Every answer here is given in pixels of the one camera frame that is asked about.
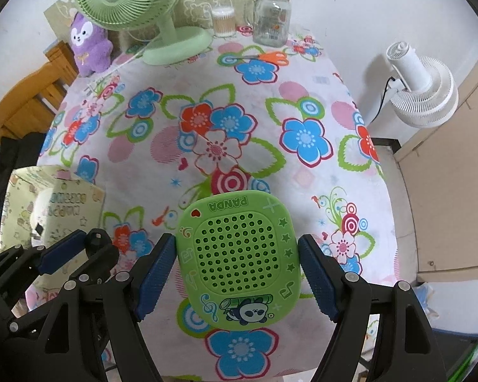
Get cotton swab container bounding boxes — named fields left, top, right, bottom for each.
left=211, top=6, right=237, bottom=38

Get purple plush bunny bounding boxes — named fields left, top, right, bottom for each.
left=69, top=11, right=114, bottom=77

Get light blue plastic bag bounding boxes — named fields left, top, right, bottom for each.
left=416, top=282, right=437, bottom=319

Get wooden bed headboard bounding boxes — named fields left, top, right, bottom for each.
left=0, top=40, right=80, bottom=144

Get white fan power cable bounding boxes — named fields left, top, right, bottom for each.
left=85, top=44, right=152, bottom=88

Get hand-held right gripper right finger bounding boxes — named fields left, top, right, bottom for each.
left=298, top=233, right=449, bottom=382

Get dark board with green edge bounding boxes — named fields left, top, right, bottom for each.
left=430, top=324, right=478, bottom=382

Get white floor fan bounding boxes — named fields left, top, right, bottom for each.
left=384, top=41, right=460, bottom=129

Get black fan cable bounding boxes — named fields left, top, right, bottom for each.
left=368, top=75, right=399, bottom=124

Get yellow printed storage box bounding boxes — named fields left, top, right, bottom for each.
left=0, top=165, right=106, bottom=255

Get orange handled scissors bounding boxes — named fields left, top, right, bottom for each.
left=239, top=50, right=289, bottom=66

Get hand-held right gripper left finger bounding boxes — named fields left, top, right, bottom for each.
left=44, top=231, right=178, bottom=382

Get black metal stand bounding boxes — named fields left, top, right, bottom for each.
left=368, top=136, right=402, bottom=156

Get clear bottle green cap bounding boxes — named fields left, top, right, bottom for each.
left=245, top=0, right=293, bottom=46

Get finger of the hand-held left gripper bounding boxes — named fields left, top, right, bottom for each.
left=0, top=229, right=88, bottom=299
left=69, top=228, right=120, bottom=284

